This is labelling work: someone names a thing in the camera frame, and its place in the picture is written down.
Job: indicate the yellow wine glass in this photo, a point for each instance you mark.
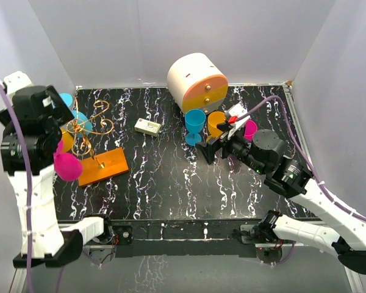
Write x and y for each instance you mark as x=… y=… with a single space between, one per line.
x=213 y=120
x=68 y=140

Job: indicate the black front mounting rail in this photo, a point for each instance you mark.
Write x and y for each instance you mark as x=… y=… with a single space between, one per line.
x=186 y=236

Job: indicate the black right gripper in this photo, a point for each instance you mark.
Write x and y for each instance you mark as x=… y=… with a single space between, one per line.
x=208 y=149

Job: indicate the blue wine glass front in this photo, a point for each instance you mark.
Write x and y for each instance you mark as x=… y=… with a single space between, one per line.
x=194 y=123

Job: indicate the small white cardboard box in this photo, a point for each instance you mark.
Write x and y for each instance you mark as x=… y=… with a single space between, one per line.
x=147 y=127

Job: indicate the blue wine glass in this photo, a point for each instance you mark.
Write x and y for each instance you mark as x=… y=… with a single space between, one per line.
x=81 y=118
x=194 y=123

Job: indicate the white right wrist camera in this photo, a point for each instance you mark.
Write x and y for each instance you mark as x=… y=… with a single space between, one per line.
x=236 y=118

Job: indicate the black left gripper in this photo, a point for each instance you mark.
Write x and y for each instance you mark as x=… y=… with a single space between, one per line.
x=61 y=115

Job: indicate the blue wine glass back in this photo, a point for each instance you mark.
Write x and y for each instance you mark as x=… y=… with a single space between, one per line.
x=81 y=118

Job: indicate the white round drawer cabinet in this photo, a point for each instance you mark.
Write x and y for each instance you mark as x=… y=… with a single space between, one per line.
x=196 y=83

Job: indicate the gold wire glass rack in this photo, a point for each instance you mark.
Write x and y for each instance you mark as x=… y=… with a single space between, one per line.
x=76 y=127

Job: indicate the orange wooden rack base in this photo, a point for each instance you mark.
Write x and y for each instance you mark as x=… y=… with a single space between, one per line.
x=105 y=166

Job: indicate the pink wine glass front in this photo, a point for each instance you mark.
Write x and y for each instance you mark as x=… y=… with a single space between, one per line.
x=250 y=129

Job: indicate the pink wine glass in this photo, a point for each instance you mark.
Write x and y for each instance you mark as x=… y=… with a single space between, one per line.
x=67 y=166
x=250 y=129

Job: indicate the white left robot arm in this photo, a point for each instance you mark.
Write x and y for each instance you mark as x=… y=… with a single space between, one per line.
x=34 y=194

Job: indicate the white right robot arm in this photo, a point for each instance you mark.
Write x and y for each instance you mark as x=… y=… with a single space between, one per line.
x=343 y=234

